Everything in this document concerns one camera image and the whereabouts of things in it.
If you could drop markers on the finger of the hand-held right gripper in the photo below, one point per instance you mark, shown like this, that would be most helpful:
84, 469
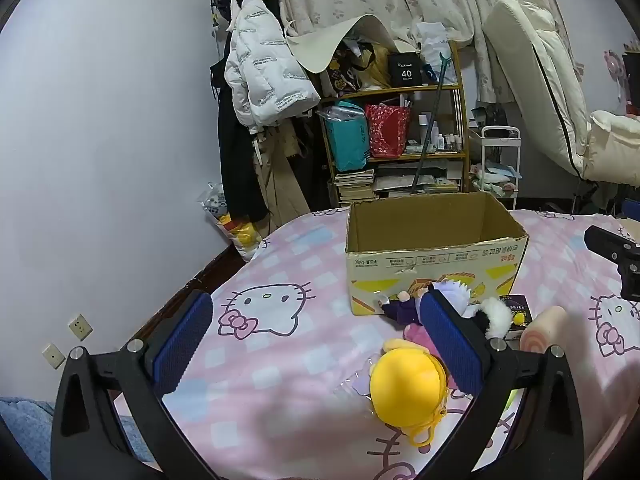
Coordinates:
607, 242

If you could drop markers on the black coat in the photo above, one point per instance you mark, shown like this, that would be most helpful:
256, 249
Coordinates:
235, 160

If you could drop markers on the white trolley cart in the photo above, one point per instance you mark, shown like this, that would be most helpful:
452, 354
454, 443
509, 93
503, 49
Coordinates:
515, 160

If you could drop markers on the dark patterned bag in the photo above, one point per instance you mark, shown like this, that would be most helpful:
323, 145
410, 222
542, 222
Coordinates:
345, 75

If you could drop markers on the cream sheet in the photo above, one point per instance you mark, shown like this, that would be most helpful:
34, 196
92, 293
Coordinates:
320, 45

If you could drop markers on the peach roll plush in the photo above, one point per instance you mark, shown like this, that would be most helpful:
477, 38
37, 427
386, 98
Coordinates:
542, 330

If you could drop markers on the green pole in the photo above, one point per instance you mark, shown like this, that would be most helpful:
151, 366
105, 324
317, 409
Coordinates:
430, 130

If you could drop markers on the white plastic bag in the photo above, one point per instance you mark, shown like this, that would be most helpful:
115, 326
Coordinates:
435, 45

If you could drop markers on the blue blanket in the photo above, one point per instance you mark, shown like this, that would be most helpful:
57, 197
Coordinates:
25, 420

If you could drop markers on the wall socket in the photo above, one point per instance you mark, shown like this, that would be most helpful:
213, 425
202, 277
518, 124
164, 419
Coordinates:
53, 356
80, 327

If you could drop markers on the dark striped bag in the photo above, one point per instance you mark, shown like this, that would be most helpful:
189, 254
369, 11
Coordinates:
492, 115

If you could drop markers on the cream padded chair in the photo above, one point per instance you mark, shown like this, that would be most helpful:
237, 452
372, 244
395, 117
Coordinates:
530, 60

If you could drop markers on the black tissue pack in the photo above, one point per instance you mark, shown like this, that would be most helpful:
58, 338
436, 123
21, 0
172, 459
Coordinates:
515, 304

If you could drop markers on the plastic bag of toys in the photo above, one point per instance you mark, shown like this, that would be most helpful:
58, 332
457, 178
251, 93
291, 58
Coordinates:
217, 205

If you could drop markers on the black box with white print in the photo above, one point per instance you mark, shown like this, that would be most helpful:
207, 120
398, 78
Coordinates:
405, 75

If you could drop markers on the teal bag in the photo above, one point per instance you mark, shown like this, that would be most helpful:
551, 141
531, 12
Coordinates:
350, 145

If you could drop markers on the beige garment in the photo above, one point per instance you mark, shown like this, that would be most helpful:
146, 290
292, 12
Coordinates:
280, 180

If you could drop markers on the row of small bottles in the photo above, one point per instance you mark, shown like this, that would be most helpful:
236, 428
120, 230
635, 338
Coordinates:
440, 140

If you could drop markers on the wooden shelf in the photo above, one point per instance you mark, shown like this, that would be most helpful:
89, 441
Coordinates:
462, 125

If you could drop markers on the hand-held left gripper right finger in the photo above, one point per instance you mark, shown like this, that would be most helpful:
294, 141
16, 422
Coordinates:
450, 345

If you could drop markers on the yellow bag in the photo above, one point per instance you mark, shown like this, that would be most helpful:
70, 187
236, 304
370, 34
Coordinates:
377, 70

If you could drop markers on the yellow plush toy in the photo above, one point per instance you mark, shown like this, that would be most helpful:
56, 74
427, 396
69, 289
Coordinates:
405, 385

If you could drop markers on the stack of papers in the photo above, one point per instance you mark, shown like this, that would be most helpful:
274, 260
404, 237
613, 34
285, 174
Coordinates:
400, 182

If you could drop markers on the black and white plush toy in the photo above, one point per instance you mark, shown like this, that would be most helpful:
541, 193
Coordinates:
497, 315

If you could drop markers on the stack of books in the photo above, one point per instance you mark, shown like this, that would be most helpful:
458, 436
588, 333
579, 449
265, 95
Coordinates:
355, 187

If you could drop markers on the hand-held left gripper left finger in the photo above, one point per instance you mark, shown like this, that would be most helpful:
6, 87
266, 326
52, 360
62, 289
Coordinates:
182, 345

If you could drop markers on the clear plastic packet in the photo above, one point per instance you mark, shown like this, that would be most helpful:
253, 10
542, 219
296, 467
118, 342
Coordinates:
357, 385

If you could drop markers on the dark wooden bed frame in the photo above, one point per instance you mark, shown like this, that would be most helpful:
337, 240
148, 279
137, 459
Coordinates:
210, 275

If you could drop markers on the red bag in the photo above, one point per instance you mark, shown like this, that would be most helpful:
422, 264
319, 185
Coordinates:
387, 130

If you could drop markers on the purple plush doll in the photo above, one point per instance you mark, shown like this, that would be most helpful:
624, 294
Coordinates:
400, 310

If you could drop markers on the cardboard box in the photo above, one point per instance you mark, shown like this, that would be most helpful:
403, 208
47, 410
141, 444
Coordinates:
435, 270

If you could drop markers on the white puffer jacket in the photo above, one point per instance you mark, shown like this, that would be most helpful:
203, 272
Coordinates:
265, 60

